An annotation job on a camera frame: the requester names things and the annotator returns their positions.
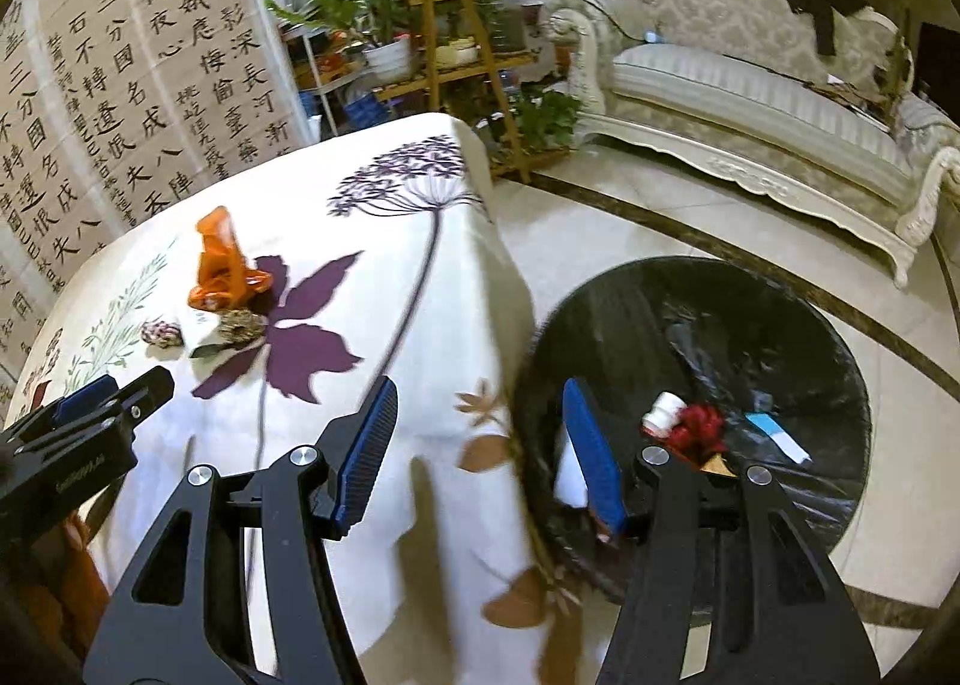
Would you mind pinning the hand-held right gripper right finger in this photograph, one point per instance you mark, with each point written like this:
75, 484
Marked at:
592, 452

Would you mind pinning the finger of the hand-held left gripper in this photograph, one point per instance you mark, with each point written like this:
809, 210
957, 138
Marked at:
86, 398
142, 394

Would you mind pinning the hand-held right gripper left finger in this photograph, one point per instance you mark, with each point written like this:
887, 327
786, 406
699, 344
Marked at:
367, 449

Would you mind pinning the small white plastic bottle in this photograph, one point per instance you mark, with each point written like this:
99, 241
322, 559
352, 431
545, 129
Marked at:
664, 411

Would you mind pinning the red yarn ball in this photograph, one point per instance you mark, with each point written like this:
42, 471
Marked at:
697, 430

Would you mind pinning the black lined trash bin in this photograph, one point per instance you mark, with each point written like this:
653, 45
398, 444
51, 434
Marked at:
675, 325

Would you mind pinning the teal white tube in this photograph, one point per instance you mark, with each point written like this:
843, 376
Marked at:
776, 437

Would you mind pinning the tan twine bundle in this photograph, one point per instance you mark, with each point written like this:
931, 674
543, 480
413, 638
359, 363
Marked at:
241, 325

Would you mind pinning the orange plastic bag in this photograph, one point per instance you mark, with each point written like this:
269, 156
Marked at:
221, 265

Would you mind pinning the floral printed tablecloth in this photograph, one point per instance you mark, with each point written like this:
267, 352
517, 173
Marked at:
465, 325

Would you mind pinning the calligraphy folding screen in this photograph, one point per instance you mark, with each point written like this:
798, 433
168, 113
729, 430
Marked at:
112, 93

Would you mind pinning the small green floor plant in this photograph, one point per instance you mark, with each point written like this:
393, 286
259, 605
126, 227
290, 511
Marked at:
547, 119

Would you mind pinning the blue crate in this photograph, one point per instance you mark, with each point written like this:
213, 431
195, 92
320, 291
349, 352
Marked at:
369, 110

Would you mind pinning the white metal shelf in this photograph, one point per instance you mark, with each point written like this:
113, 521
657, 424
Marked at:
322, 78

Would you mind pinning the wooden plant stand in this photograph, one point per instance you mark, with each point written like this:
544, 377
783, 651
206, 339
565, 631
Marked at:
450, 78

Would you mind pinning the cream carved sofa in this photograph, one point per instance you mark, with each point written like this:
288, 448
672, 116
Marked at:
750, 100

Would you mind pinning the small cream flower pot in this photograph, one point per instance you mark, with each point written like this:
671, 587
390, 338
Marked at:
457, 53

